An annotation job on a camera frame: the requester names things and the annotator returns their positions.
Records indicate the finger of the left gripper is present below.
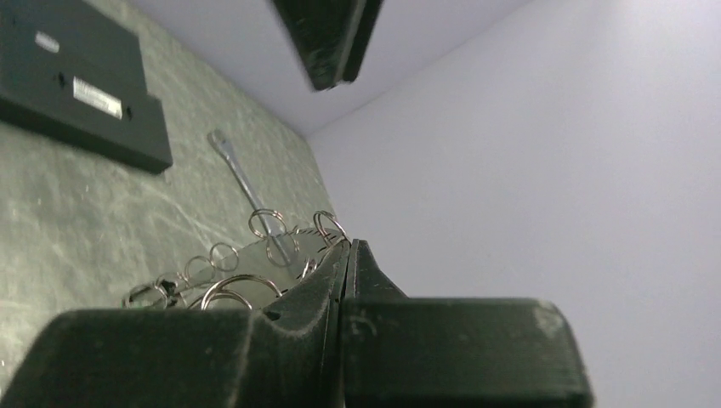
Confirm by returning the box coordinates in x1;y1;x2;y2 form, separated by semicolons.
273;0;383;91

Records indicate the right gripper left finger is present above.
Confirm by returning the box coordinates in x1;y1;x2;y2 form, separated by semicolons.
1;242;350;407

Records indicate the large silver wrench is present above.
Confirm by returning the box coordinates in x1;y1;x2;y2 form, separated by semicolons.
207;129;294;267

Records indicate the black plate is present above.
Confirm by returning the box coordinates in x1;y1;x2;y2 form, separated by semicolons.
1;1;173;174

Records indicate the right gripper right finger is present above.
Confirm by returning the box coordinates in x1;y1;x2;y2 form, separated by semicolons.
341;240;594;407

